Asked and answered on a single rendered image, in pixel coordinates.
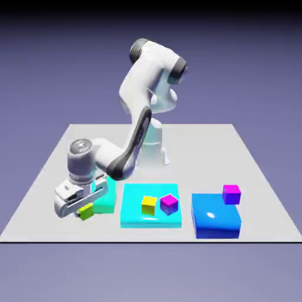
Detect small yellow-green cube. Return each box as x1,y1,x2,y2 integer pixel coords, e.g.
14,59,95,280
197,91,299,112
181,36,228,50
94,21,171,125
77,203,95,221

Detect small magenta cube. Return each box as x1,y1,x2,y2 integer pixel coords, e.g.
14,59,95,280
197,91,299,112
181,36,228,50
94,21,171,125
222,184,242,205
159,193,179,216

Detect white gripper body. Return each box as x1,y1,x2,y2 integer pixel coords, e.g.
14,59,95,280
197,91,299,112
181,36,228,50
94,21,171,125
54,181,110,218

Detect small yellow cube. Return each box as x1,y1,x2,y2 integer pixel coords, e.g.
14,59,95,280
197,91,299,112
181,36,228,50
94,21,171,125
141,195,158,216

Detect large teal box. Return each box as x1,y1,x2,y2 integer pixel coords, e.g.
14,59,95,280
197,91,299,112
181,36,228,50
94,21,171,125
91,176,118,215

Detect large blue box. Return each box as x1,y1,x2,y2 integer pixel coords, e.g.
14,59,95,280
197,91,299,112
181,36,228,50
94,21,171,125
191,193,242,239

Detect large cyan box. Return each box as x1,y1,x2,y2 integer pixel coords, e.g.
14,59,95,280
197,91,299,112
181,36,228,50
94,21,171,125
120,183,183,229

